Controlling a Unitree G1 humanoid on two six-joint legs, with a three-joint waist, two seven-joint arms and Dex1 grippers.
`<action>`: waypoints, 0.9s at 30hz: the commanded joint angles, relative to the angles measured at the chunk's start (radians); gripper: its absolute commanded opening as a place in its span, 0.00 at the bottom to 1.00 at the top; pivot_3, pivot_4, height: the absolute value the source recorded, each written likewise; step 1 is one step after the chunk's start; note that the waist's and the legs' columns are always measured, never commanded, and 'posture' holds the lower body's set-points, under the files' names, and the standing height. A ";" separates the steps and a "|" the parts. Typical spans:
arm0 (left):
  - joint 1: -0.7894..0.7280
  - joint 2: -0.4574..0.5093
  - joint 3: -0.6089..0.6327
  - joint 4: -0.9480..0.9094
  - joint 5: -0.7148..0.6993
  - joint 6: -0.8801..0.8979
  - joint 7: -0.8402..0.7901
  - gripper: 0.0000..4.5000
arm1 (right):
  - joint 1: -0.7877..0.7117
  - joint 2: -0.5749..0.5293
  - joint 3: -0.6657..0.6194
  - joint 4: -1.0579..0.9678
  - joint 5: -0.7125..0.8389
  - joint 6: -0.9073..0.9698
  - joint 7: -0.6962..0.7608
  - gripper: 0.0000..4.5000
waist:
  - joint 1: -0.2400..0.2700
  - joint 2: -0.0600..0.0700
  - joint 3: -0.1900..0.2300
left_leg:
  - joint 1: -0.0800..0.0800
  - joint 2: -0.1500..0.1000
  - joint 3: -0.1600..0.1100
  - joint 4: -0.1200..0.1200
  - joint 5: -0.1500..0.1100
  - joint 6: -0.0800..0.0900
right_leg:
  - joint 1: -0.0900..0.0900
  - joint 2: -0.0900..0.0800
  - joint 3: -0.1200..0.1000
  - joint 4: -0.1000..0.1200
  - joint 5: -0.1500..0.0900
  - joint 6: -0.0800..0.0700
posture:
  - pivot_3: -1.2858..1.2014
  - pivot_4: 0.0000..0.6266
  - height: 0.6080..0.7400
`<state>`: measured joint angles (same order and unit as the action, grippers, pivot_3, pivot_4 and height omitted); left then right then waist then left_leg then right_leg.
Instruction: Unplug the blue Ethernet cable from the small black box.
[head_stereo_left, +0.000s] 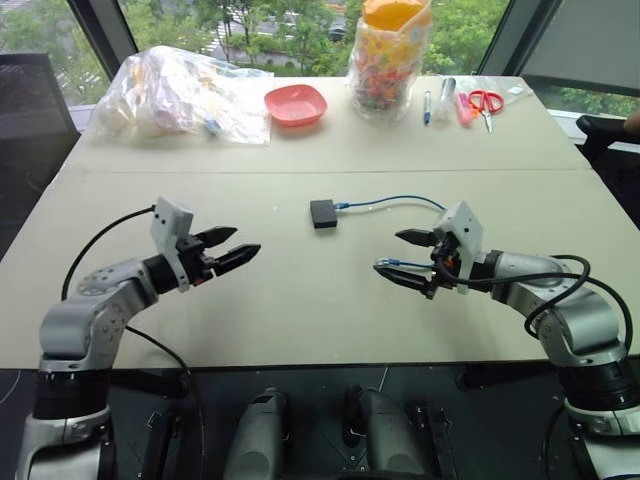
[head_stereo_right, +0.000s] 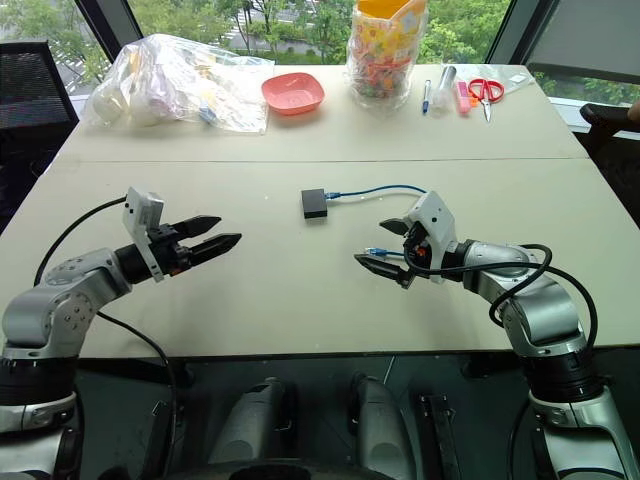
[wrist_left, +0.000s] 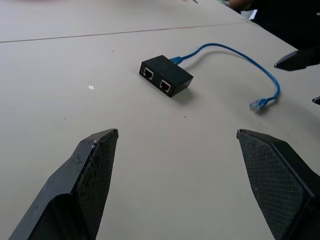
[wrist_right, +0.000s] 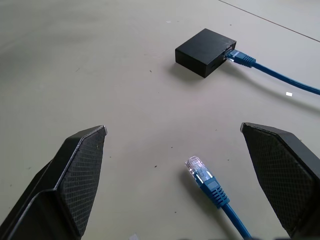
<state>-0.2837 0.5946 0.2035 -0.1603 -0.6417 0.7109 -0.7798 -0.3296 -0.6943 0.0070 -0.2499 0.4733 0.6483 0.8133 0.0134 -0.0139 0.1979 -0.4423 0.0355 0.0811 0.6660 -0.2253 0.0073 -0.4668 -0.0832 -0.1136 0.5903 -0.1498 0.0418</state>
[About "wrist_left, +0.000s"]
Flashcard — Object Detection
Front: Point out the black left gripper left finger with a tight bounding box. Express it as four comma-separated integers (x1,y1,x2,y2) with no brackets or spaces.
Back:
8,128,120,240

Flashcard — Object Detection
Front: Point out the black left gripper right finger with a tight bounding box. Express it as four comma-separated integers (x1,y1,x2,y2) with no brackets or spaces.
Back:
236,128,320,240

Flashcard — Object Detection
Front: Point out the black ethernet splitter box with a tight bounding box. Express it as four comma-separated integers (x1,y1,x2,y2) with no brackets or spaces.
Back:
139,55,195,98

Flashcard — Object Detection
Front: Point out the person in dark clothing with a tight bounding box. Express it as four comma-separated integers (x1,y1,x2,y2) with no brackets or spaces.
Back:
228,0,320,51

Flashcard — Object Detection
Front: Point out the blue Ethernet cable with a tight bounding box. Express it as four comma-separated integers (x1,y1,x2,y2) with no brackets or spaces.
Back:
169,43,281,112

